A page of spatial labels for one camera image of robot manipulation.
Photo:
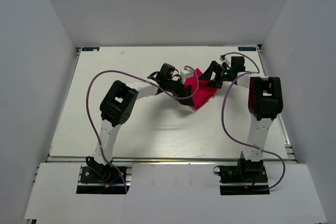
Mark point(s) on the red t shirt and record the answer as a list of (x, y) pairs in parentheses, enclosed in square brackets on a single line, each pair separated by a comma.
[(203, 93)]

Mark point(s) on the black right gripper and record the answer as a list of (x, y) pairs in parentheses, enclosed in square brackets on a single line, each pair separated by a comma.
[(217, 67)]

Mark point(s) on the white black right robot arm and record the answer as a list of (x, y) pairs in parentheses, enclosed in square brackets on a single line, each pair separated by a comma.
[(251, 79)]

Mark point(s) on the aluminium table frame rail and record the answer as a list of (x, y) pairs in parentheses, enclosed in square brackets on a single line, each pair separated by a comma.
[(275, 105)]

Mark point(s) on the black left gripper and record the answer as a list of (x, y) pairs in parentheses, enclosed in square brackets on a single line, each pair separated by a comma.
[(181, 92)]

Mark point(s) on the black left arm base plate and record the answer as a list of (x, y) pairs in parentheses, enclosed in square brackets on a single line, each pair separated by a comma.
[(89, 183)]

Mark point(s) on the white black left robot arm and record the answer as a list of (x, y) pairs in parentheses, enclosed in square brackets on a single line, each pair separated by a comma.
[(117, 105)]

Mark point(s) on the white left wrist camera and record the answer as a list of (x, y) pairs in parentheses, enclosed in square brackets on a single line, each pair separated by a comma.
[(186, 73)]

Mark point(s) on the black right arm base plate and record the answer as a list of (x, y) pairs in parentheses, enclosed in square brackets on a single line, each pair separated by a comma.
[(232, 183)]

